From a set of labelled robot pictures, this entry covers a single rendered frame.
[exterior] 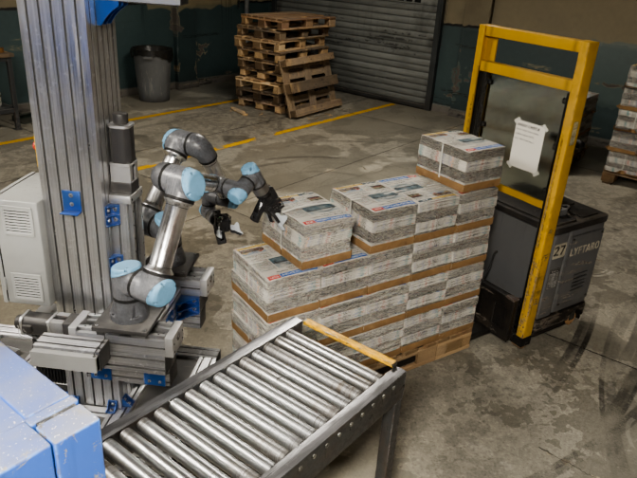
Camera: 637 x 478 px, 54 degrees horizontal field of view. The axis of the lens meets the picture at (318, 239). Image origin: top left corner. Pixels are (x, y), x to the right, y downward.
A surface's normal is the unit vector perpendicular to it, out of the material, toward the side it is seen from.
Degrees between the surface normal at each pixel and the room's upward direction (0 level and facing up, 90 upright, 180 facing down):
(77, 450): 90
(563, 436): 0
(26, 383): 0
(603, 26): 90
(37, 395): 0
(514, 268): 90
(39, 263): 90
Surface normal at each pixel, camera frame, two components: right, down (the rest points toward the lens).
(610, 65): -0.62, 0.29
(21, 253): -0.11, 0.40
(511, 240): -0.83, 0.18
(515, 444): 0.06, -0.91
